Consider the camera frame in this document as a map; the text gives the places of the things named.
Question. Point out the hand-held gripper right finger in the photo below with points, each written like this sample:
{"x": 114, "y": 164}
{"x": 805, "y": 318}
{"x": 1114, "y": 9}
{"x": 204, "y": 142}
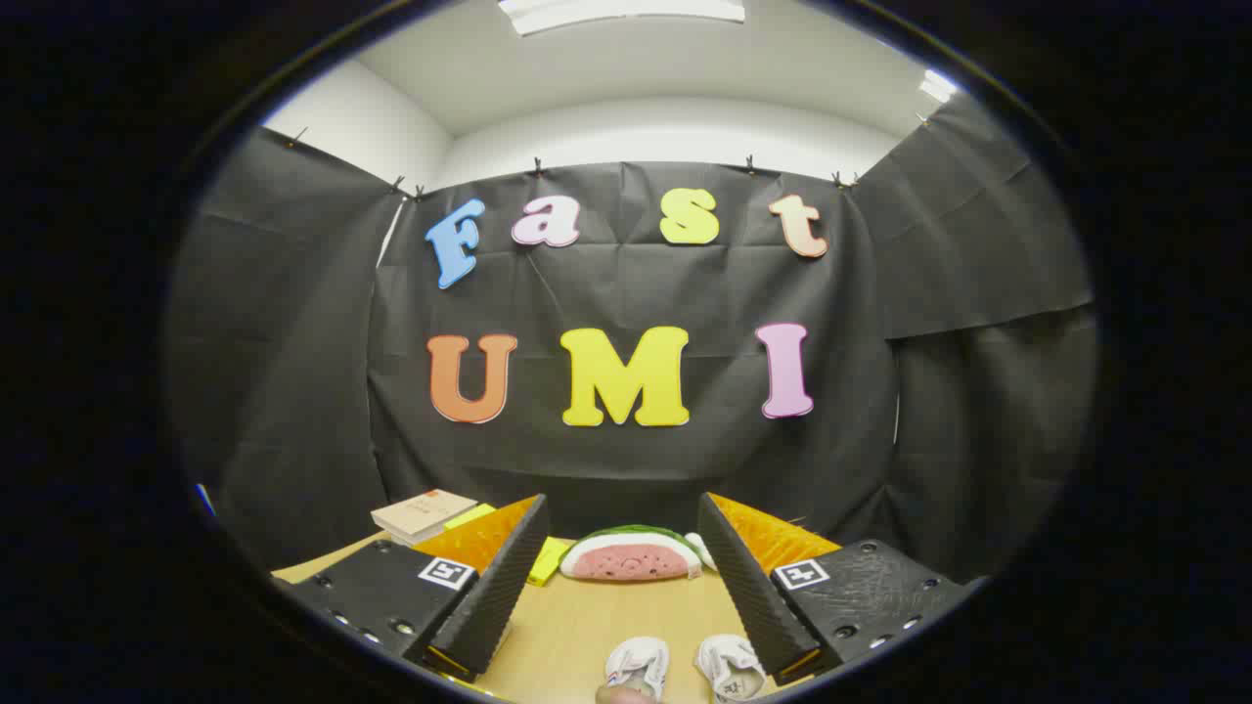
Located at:
{"x": 748, "y": 596}

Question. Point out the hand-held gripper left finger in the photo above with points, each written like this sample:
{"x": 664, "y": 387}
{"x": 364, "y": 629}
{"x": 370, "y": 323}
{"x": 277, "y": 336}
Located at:
{"x": 489, "y": 606}

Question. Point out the white shoe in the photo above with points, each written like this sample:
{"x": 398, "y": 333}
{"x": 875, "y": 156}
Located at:
{"x": 732, "y": 667}
{"x": 638, "y": 665}

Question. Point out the white plush toy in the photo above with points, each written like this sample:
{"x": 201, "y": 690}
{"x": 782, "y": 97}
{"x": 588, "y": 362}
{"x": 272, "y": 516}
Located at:
{"x": 699, "y": 550}

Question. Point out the yellow book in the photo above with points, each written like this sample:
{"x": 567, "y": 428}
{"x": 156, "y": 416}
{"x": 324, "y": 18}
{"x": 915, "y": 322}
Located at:
{"x": 548, "y": 562}

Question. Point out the watermelon slice plush toy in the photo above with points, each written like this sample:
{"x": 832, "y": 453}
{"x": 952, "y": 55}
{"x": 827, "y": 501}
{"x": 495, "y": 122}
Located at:
{"x": 631, "y": 559}

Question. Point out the small ceiling light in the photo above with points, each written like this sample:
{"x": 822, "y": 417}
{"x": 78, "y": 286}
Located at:
{"x": 937, "y": 86}

